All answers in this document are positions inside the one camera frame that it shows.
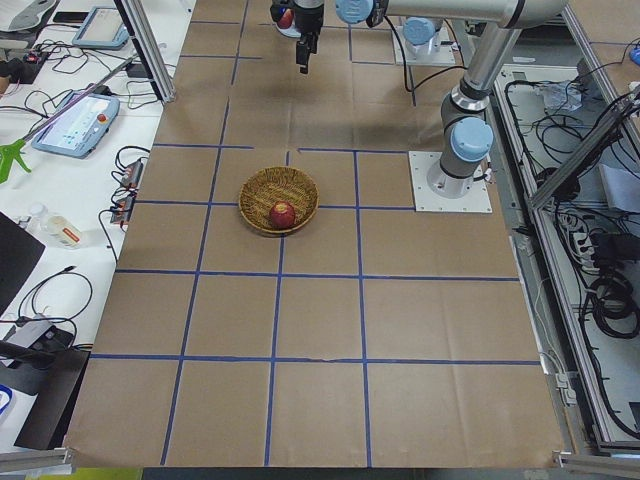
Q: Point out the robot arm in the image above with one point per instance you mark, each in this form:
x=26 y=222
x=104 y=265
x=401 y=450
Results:
x=467 y=137

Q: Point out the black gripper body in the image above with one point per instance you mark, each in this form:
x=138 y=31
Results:
x=307 y=20

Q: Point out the woven wicker basket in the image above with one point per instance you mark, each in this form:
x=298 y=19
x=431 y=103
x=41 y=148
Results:
x=278 y=185

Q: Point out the light blue plate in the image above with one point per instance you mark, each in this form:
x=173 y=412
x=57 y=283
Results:
x=290 y=32

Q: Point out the teach pendant tablet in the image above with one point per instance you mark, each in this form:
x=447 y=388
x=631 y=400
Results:
x=79 y=130
x=103 y=28

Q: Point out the red apple on plate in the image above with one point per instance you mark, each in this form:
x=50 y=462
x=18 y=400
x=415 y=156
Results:
x=286 y=20

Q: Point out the dark red apple in basket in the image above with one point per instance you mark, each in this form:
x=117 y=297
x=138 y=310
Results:
x=282 y=215

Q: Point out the aluminium frame post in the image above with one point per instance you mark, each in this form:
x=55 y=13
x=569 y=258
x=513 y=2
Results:
x=138 y=26

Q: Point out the plastic bottle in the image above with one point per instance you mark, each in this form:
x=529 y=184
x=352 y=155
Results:
x=57 y=226

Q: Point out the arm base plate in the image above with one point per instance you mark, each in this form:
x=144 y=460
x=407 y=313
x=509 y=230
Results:
x=436 y=192

